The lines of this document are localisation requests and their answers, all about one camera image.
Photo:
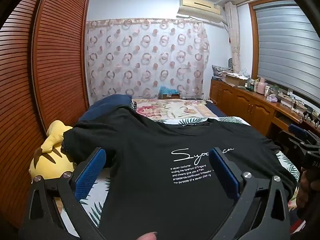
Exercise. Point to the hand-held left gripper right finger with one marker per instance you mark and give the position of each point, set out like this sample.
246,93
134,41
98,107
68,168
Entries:
225,175

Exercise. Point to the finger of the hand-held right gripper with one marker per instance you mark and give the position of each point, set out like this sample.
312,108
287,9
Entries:
291,140
297,130

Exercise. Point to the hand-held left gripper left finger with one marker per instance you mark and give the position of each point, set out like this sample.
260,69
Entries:
87,173

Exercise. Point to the black printed t-shirt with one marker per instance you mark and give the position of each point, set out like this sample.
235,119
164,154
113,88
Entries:
155,170

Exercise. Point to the person's right hand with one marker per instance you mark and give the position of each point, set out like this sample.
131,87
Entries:
307,187

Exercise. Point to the person's left hand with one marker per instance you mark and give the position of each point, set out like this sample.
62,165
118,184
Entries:
149,236

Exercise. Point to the leaf print blanket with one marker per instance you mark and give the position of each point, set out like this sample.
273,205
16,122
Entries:
95,197

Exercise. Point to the yellow plush toy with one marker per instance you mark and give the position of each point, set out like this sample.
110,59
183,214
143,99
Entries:
50,160

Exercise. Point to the purple tissue pack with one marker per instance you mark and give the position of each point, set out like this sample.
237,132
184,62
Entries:
271,98

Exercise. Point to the pink bottle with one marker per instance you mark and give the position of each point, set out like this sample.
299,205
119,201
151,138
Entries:
261,86

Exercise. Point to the wooden sideboard cabinet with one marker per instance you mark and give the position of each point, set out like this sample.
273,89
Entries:
240,102

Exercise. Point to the navy bed sheet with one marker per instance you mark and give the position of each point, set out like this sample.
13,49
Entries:
216,111

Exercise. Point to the open cardboard box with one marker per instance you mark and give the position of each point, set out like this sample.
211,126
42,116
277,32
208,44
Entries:
236,80

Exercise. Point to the floral blanket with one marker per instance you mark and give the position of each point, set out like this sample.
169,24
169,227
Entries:
170,108

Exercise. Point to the small cardboard box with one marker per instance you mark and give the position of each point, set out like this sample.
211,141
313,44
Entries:
170,96

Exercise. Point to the light blue cloth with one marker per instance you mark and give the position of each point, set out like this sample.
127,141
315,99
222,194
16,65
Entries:
169,89

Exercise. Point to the beige window curtain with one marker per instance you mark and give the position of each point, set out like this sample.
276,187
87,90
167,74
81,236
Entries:
233,37

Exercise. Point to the wooden louvered wardrobe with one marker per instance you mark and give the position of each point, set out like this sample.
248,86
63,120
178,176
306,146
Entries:
55,55

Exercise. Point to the beige wall air conditioner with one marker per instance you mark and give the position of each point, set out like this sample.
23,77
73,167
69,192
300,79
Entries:
200,8

